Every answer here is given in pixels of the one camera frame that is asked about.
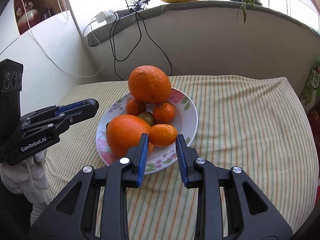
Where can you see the tiny kumquat orange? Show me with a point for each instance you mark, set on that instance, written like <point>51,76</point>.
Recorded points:
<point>162,135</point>

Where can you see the floral white plate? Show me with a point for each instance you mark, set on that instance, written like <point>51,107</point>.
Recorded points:
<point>185,121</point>

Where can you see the red white vase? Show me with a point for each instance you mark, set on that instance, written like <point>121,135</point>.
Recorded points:
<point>26,15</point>

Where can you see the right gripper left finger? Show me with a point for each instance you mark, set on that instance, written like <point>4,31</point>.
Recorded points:
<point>93,204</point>

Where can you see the white gloved left hand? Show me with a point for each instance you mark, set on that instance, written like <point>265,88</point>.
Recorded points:
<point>27,177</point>

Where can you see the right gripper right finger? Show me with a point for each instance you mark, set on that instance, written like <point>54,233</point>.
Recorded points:
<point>229,205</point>

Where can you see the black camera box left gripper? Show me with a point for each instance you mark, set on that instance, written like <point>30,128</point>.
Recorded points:
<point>11,85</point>

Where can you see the grey windowsill mat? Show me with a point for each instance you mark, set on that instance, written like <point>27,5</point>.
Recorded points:
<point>103,33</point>

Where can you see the small mandarin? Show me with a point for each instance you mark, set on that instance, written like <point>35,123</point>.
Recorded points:
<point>163,113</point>

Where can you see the large orange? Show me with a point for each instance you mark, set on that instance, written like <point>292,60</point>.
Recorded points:
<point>149,84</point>
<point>124,132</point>

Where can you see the striped table cloth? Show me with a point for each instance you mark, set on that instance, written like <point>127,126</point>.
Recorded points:
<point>259,125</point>

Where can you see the ring light stand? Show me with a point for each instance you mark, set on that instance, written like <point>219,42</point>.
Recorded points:
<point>138,5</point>

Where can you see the green snack package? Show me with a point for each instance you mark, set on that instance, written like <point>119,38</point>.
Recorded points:
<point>310,95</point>

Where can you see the green-brown plum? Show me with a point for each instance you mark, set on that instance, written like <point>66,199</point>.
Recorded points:
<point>147,117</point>

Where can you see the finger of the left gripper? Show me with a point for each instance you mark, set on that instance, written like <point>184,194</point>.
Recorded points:
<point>87,112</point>
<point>70,108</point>

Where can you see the white power adapter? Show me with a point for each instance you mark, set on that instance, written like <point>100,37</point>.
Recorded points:
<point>107,16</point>

